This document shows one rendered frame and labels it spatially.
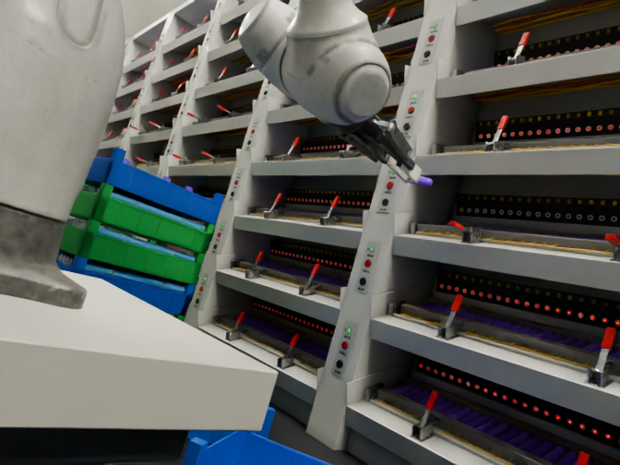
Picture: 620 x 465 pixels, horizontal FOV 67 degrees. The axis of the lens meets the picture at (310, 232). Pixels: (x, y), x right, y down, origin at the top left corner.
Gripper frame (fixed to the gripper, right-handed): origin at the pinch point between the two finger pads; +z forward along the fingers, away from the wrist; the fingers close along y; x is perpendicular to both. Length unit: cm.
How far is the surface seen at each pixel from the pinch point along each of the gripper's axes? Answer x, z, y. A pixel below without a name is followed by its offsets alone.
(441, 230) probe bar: 4.7, 17.9, -0.1
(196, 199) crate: 18, -16, 45
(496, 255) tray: 10.0, 14.7, -16.2
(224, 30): -81, 2, 149
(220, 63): -67, 8, 149
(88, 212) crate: 33, -36, 45
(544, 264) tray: 10.4, 15.0, -25.0
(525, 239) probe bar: 4.7, 18.1, -18.7
